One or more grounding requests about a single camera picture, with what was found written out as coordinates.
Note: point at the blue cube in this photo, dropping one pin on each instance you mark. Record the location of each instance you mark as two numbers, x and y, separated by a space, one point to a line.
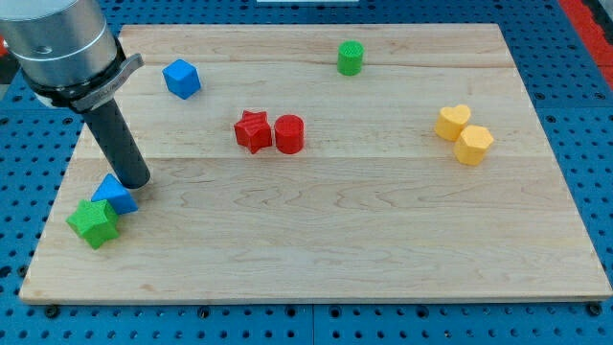
182 79

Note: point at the blue triangle block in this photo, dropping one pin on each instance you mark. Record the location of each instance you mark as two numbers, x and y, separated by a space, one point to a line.
116 194

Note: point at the yellow heart block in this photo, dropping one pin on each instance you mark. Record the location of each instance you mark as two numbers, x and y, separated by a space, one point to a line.
451 121

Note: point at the yellow hexagon block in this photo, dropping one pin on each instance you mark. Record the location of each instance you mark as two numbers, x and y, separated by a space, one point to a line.
472 145

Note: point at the red cylinder block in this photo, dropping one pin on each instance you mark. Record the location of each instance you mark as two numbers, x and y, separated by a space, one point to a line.
289 133

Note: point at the green star block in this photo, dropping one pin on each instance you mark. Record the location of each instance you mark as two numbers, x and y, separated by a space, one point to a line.
95 222

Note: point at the green cylinder block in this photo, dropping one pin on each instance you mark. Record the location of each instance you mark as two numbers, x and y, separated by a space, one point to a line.
350 58

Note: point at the wooden board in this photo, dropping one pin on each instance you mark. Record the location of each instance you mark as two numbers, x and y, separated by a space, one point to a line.
374 209

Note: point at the grey clamp flange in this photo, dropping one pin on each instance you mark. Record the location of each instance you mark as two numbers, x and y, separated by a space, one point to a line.
93 93

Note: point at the red star block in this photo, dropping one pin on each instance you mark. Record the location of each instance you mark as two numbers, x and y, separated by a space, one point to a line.
253 131

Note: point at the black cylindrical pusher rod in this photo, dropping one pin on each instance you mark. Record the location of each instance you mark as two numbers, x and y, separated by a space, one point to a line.
111 132

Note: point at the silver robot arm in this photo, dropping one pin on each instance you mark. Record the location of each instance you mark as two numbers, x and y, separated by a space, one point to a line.
71 59

